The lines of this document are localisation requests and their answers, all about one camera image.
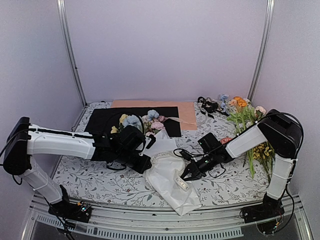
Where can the aluminium front rail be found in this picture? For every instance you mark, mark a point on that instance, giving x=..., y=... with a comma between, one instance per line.
x=124, y=222

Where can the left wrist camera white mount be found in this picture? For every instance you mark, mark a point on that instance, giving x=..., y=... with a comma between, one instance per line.
x=149, y=141

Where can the floral patterned tablecloth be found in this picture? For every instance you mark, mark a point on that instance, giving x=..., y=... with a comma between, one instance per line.
x=93, y=181

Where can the pink wrapping paper sheet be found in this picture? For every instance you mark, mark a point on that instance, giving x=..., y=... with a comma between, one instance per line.
x=184, y=110

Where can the yellow small flower sprigs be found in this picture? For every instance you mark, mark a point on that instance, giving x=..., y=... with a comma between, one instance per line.
x=263, y=152

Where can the left aluminium frame post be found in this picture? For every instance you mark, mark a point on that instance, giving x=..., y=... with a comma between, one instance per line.
x=70, y=52

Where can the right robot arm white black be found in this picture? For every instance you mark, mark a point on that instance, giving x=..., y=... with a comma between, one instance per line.
x=281, y=130

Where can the aluminium frame post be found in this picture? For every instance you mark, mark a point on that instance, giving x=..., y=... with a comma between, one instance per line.
x=262, y=49
x=70, y=52

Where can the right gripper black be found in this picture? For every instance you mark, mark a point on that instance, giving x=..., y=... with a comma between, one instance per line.
x=196, y=174

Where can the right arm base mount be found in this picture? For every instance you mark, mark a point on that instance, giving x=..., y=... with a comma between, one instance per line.
x=269, y=208

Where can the cream printed ribbon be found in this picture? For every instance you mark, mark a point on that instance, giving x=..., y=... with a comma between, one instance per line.
x=165, y=172

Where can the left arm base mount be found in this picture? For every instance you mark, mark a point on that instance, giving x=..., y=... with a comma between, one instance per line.
x=80, y=212

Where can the pile of ribbons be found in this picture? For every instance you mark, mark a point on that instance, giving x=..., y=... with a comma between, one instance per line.
x=208, y=108

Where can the red white patterned bowl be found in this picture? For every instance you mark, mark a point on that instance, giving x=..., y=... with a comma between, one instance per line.
x=225, y=140

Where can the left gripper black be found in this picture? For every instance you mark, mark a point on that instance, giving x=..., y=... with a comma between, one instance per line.
x=144, y=166

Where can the right aluminium frame post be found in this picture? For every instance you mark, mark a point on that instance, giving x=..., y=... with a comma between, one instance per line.
x=262, y=49

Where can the pile of fake flowers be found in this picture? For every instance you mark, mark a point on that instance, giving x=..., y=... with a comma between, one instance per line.
x=241, y=112

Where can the white wrapping paper sheet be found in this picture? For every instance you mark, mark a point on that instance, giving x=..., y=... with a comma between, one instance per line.
x=181, y=202

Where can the bouquet of fake flowers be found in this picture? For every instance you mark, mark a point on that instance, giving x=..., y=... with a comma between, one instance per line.
x=149, y=124

